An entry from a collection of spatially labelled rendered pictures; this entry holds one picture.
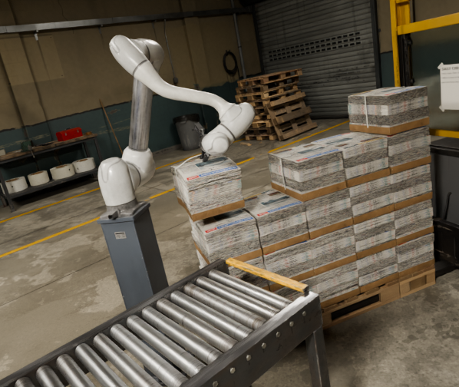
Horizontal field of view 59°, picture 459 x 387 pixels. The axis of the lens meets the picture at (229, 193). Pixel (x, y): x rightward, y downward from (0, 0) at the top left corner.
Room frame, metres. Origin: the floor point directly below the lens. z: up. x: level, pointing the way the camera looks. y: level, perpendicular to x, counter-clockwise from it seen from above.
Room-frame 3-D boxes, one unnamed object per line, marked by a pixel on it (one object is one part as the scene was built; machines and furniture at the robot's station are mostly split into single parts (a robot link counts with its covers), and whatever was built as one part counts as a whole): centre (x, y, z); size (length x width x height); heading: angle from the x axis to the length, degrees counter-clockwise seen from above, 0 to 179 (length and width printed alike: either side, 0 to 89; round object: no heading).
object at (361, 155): (2.37, -0.75, 0.95); 0.38 x 0.29 x 0.23; 15
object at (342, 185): (2.28, -0.46, 0.86); 0.38 x 0.29 x 0.04; 18
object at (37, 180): (7.35, 3.12, 0.55); 1.80 x 0.70 x 1.09; 128
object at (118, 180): (2.01, 0.55, 1.17); 0.18 x 0.16 x 0.22; 158
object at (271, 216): (2.25, -0.34, 0.42); 1.17 x 0.39 x 0.83; 106
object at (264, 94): (9.03, -1.29, 0.65); 1.33 x 0.94 x 1.30; 132
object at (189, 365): (1.14, 0.31, 0.77); 0.47 x 0.05 x 0.05; 38
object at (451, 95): (2.58, -1.47, 1.28); 0.57 x 0.01 x 0.65; 16
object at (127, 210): (1.98, 0.56, 1.03); 0.22 x 0.18 x 0.06; 164
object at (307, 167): (2.29, -0.46, 0.95); 0.38 x 0.29 x 0.23; 18
